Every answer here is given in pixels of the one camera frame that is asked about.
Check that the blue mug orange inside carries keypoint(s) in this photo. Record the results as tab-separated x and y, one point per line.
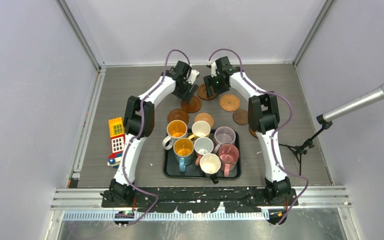
184	153

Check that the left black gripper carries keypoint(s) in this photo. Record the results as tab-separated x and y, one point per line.
186	96

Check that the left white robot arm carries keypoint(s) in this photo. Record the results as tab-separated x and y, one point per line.
139	122

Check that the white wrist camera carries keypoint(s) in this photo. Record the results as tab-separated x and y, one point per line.
194	74
213	68

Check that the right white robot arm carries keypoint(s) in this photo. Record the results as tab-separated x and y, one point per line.
263	118

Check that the white mug pink handle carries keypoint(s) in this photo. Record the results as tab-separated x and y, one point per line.
202	146

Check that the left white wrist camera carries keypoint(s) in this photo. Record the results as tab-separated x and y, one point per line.
194	74

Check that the lilac mug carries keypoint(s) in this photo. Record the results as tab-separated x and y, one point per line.
223	135

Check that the white mug orange inside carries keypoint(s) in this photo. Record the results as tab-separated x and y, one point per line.
175	130

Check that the dark brown wooden coaster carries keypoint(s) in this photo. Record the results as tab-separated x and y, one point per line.
240	116

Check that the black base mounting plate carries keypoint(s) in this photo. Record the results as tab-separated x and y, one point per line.
236	199

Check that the silver microphone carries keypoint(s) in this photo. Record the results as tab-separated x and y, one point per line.
358	103

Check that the woven rattan coaster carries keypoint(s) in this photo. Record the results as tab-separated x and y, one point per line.
206	117
229	102

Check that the white mug black handle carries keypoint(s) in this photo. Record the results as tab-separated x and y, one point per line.
210	164

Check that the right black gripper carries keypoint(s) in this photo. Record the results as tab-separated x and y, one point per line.
209	81

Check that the cream mug yellow handle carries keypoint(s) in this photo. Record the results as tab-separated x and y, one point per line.
200	129

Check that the black serving tray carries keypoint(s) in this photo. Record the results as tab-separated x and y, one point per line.
171	166

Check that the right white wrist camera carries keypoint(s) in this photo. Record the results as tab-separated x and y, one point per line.
213	68

